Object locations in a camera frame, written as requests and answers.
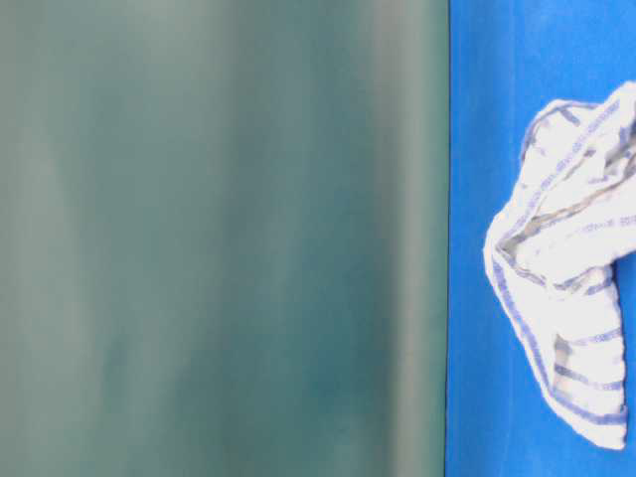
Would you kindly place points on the white blue-striped towel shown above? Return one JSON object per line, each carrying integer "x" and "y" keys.
{"x": 548, "y": 255}

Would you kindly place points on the blue table cloth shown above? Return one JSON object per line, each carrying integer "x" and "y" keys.
{"x": 508, "y": 60}

